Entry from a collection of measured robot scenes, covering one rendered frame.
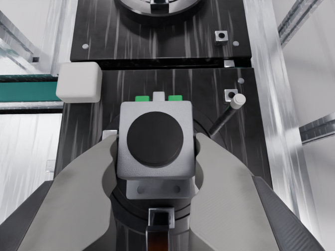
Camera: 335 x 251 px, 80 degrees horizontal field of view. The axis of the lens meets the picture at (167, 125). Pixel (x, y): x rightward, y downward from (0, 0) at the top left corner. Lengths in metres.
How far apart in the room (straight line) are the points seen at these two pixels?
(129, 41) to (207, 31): 0.11
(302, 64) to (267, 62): 0.16
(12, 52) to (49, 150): 0.13
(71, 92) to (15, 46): 0.10
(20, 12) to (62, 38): 0.24
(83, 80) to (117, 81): 0.04
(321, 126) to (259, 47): 0.13
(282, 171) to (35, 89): 0.33
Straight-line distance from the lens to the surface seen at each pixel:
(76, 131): 0.26
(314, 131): 0.31
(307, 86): 0.46
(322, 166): 0.42
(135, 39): 0.30
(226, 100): 0.25
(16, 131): 0.36
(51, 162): 0.27
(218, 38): 0.29
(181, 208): 0.21
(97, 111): 0.26
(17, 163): 0.35
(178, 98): 0.17
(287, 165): 0.28
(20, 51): 0.33
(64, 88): 0.26
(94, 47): 0.30
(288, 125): 0.29
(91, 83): 0.25
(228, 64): 0.29
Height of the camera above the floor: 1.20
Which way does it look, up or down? 73 degrees down
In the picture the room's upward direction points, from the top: 1 degrees counter-clockwise
